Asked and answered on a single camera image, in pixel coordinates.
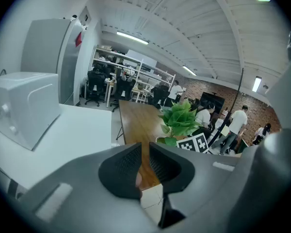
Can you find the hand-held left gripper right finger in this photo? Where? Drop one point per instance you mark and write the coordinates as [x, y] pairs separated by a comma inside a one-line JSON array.
[[203, 178]]

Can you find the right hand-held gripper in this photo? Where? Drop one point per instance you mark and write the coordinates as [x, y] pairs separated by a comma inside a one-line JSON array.
[[192, 143]]

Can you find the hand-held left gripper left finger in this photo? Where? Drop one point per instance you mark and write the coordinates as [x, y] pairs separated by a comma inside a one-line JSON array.
[[87, 190]]

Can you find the green potted plant white pot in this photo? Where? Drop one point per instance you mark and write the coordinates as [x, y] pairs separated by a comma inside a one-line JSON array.
[[182, 120]]

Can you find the long ceiling light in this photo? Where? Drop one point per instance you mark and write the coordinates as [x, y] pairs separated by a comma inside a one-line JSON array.
[[189, 70], [132, 38], [256, 84]]

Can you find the white shelving rack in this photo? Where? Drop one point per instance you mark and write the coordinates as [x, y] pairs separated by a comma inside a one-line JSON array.
[[145, 73]]

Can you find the small white desk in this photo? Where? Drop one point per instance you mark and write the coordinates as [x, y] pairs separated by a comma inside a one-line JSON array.
[[109, 88]]

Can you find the white box appliance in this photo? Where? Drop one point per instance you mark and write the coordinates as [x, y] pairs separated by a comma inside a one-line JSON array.
[[26, 108]]

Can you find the grey metal cabinet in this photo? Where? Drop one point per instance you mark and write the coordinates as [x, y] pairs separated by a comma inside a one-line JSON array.
[[48, 57]]

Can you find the black wall monitor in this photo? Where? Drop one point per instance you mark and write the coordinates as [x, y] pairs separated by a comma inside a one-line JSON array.
[[212, 102]]

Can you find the red wall sign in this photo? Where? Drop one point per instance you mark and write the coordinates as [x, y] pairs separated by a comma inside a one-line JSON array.
[[78, 39]]

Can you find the grey wall panel box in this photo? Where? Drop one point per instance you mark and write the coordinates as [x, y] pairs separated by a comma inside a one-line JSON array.
[[85, 17]]

